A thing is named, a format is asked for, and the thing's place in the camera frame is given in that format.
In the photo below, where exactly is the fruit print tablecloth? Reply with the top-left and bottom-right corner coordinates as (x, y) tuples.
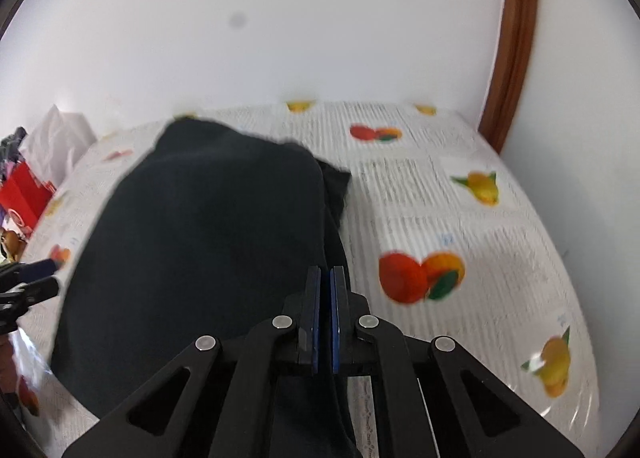
(10, 100), (601, 458)

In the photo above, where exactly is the dark cloth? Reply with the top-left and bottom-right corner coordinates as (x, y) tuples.
(0, 127), (28, 166)

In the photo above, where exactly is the red box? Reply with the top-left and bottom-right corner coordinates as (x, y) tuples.
(0, 162), (57, 239)

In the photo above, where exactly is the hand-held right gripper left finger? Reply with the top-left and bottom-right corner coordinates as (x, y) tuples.
(62, 265), (322, 458)

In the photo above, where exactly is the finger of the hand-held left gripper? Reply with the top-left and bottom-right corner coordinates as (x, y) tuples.
(0, 258), (60, 285)
(0, 277), (62, 334)

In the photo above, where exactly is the white plastic bag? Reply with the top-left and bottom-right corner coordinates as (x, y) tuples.
(20, 104), (99, 189)

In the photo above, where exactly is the black sweatshirt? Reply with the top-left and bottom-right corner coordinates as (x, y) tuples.
(50, 117), (362, 458)

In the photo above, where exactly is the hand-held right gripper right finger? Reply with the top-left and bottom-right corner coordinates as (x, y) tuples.
(329, 265), (583, 458)

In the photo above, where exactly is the colourful printed package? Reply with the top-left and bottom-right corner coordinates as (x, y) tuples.
(0, 228), (28, 261)

